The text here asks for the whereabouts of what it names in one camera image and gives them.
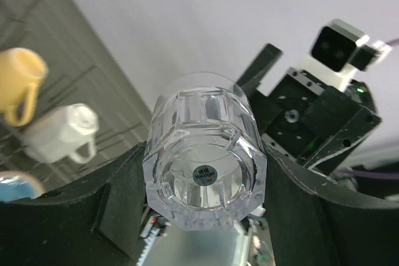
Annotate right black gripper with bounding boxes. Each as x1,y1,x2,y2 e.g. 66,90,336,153
236,43,382,173

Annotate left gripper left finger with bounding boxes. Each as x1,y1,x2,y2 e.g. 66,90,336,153
1,144,145,265

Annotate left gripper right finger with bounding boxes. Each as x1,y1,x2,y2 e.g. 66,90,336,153
264,146,398,266

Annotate blue patterned mug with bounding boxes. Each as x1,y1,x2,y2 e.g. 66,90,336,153
1,171,46,202

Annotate white mug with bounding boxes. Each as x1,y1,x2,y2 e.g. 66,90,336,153
22,103,99,164

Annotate clear glass cup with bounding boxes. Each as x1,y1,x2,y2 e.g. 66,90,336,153
142,72,267,230

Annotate yellow mug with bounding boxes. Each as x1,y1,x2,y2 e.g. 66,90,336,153
1,47,48,126

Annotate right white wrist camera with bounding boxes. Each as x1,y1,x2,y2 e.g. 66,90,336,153
296,19,393,92

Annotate grey wire dish rack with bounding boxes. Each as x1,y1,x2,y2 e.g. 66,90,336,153
1,0,149,190

